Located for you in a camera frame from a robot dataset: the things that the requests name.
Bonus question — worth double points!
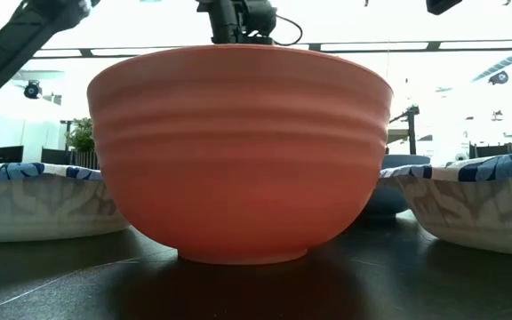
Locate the green potted plant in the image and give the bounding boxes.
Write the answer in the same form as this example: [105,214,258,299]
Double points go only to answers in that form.
[64,116,100,171]

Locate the blue floral paper bowl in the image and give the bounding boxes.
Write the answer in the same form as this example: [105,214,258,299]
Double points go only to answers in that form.
[379,149,512,259]
[0,162,132,244]

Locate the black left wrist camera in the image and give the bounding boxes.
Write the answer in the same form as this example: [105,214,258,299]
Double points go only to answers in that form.
[241,0,278,45]

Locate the black ceiling rail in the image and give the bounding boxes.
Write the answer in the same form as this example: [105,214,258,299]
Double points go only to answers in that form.
[32,38,512,60]

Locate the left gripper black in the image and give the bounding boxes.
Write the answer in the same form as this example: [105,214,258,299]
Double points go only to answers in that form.
[196,0,244,45]

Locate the blue plastic bowl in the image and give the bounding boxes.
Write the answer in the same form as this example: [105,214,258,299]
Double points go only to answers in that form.
[362,154,431,218]

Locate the black ceiling spotlight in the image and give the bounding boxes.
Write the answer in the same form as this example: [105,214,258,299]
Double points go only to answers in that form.
[22,79,42,100]
[487,70,510,86]

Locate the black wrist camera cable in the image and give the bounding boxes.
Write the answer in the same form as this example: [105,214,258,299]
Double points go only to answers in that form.
[275,14,304,47]

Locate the orange ribbed plastic bowl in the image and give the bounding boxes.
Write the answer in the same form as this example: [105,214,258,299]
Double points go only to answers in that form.
[86,43,394,266]

